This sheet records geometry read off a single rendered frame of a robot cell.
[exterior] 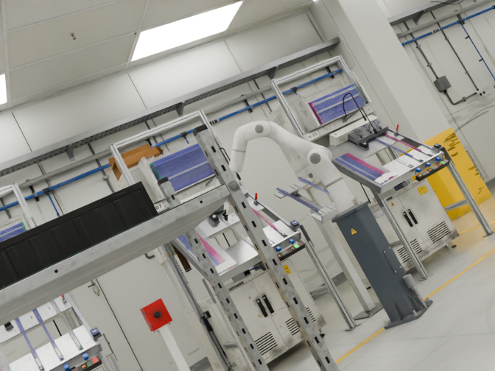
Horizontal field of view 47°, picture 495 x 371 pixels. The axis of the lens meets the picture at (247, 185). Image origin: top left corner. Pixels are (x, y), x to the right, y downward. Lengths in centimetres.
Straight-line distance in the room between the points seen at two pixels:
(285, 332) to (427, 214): 159
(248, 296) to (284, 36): 379
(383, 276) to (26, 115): 374
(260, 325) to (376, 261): 100
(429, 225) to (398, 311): 150
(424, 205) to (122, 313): 280
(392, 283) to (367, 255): 21
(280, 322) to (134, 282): 187
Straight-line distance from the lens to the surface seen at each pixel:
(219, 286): 172
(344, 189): 341
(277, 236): 382
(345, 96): 497
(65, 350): 344
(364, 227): 336
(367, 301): 413
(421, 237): 475
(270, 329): 399
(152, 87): 608
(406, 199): 475
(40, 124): 577
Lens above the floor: 79
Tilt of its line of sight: 6 degrees up
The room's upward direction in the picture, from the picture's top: 29 degrees counter-clockwise
